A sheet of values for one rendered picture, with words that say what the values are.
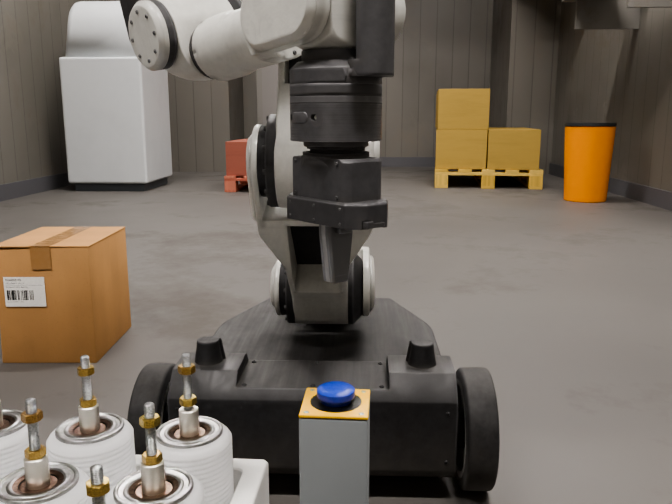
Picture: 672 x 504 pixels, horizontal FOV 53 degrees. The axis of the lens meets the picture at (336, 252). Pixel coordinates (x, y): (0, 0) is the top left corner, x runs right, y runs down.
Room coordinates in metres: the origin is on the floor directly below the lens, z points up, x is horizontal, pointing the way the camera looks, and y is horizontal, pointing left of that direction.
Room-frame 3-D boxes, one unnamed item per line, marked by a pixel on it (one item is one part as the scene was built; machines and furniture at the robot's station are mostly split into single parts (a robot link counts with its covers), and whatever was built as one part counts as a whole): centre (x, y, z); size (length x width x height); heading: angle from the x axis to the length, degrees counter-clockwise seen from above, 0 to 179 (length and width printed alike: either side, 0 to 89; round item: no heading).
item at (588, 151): (4.97, -1.86, 0.29); 0.37 x 0.36 x 0.57; 178
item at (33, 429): (0.60, 0.29, 0.30); 0.01 x 0.01 x 0.08
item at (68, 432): (0.72, 0.29, 0.25); 0.08 x 0.08 x 0.01
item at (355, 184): (0.65, 0.00, 0.57); 0.13 x 0.10 x 0.12; 40
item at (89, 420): (0.72, 0.29, 0.26); 0.02 x 0.02 x 0.03
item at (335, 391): (0.65, 0.00, 0.32); 0.04 x 0.04 x 0.02
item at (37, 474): (0.60, 0.29, 0.26); 0.02 x 0.02 x 0.03
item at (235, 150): (6.06, 0.50, 0.21); 1.19 x 0.78 x 0.41; 176
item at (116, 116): (5.96, 1.89, 0.78); 0.81 x 0.67 x 1.56; 178
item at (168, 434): (0.71, 0.17, 0.25); 0.08 x 0.08 x 0.01
